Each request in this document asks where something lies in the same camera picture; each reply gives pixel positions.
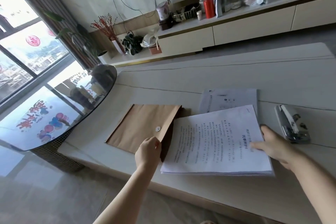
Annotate person's right hand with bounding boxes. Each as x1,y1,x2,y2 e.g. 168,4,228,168
251,125,299,170

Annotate person's left hand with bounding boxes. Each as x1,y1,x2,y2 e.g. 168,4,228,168
135,137,161,171

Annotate brown paper envelope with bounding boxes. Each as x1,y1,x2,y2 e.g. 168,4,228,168
104,104,185,162

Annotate stack of printed papers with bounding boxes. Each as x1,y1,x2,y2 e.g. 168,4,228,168
160,105,275,177

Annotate person's left forearm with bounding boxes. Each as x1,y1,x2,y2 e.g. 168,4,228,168
89,162,156,224

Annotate person's right forearm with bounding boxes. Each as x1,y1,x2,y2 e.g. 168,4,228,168
286,150,336,224

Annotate grey and white stapler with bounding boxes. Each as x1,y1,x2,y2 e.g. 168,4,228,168
274,104,311,144

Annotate single printed paper sheet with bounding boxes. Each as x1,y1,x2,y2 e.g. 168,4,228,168
198,89,259,117

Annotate white bag on brown box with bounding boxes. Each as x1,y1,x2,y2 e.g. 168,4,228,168
140,27,161,55

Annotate small green potted plant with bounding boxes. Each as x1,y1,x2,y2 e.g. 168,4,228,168
121,31,144,56

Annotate round glass side table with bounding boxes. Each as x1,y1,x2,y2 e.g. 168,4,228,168
0,64,117,173

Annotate cream television cabinet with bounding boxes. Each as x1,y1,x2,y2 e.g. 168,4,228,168
157,0,336,58

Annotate dark brown box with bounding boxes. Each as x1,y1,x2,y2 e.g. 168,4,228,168
158,19,174,31

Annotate red berry branches in vase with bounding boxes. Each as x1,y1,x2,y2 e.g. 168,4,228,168
91,14,126,55

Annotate tall leafy potted plant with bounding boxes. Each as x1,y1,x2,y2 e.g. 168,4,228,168
43,11,109,65

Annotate jar with purple label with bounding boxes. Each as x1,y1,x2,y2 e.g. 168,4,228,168
156,1,170,21

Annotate red thermos bottle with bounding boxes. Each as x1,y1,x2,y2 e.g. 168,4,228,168
204,0,216,19

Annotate white paper package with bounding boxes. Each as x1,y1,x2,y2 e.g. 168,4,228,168
213,0,224,18

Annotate red round window sticker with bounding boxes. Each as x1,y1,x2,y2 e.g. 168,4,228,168
25,34,41,47

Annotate grey curtain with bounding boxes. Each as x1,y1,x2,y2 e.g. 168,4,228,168
5,0,101,70

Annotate wire basket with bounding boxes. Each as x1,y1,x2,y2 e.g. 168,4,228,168
172,3,200,22

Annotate window with dark frame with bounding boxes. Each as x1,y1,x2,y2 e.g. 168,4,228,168
0,0,91,117

